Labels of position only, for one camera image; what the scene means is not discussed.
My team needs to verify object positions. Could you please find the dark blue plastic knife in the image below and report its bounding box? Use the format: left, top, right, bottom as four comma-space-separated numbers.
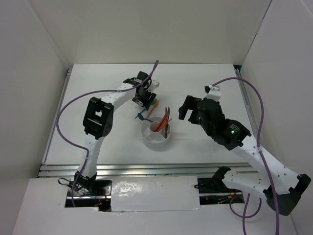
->
164, 106, 170, 138

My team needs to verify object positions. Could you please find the orange-yellow plastic fork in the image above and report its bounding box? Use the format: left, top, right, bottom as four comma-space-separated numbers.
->
146, 100, 159, 118

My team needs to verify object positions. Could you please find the dark blue plastic spoon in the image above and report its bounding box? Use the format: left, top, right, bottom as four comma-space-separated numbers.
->
136, 113, 153, 122

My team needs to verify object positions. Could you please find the orange plastic knife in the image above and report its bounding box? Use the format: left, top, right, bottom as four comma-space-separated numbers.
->
162, 107, 169, 138

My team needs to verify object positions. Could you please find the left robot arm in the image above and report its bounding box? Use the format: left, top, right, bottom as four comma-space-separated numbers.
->
74, 71, 159, 195

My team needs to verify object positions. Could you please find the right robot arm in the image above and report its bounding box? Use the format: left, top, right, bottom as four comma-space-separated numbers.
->
179, 95, 311, 216

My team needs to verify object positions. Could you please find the white divided round container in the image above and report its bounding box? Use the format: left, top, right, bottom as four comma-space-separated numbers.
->
141, 117, 171, 149

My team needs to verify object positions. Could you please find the white foam board cover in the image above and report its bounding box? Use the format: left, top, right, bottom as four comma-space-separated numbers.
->
111, 176, 201, 212

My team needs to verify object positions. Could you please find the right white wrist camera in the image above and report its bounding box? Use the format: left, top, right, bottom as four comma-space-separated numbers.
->
204, 85, 222, 101

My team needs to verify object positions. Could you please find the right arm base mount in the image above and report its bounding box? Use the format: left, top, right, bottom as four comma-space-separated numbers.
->
194, 166, 244, 205

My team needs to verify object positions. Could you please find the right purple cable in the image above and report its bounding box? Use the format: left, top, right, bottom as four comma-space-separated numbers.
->
210, 77, 281, 235

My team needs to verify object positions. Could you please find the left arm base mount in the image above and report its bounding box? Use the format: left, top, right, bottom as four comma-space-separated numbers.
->
58, 177, 112, 212

